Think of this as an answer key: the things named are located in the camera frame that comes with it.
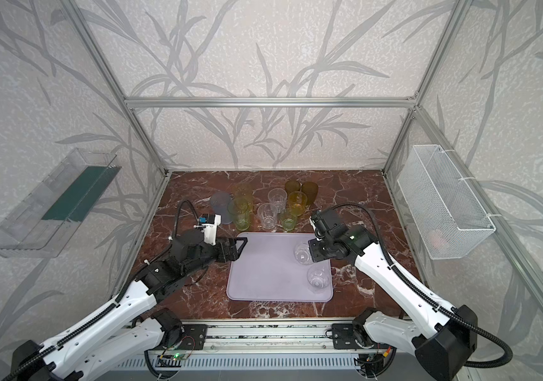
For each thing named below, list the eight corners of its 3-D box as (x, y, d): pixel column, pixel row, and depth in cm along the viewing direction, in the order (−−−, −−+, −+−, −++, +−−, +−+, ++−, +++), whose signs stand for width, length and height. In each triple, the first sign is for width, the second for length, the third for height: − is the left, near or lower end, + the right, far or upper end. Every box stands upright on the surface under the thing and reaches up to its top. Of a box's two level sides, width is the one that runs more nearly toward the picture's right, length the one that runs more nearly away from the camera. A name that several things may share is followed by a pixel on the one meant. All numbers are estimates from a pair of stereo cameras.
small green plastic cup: (280, 231, 100) (280, 226, 97) (280, 218, 104) (280, 213, 101) (296, 231, 100) (296, 226, 97) (296, 218, 104) (296, 213, 101)
